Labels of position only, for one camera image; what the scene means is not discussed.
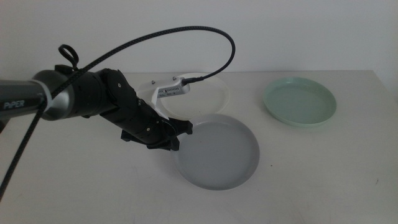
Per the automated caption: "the white shallow bowl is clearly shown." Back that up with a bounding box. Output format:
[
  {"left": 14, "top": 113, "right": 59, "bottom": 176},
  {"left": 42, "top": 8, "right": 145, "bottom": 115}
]
[{"left": 160, "top": 72, "right": 231, "bottom": 121}]

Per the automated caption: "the grey shallow bowl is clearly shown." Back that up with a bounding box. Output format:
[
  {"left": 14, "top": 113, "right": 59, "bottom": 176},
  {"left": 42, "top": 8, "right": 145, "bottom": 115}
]
[{"left": 171, "top": 113, "right": 261, "bottom": 191}]

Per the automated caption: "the pale green shallow bowl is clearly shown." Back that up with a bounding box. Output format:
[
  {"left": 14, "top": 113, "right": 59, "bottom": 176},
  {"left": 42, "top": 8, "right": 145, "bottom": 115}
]
[{"left": 262, "top": 77, "right": 337, "bottom": 128}]

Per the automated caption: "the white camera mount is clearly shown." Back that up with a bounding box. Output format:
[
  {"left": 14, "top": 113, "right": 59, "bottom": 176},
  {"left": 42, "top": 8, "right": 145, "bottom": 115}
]
[{"left": 136, "top": 76, "right": 185, "bottom": 121}]

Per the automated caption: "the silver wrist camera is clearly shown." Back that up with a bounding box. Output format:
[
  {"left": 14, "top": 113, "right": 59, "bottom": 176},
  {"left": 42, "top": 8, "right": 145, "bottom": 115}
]
[{"left": 157, "top": 77, "right": 191, "bottom": 99}]

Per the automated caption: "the black cable loop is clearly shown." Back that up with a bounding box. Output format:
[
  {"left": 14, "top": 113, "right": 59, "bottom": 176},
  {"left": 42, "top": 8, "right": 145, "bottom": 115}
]
[{"left": 58, "top": 44, "right": 80, "bottom": 71}]

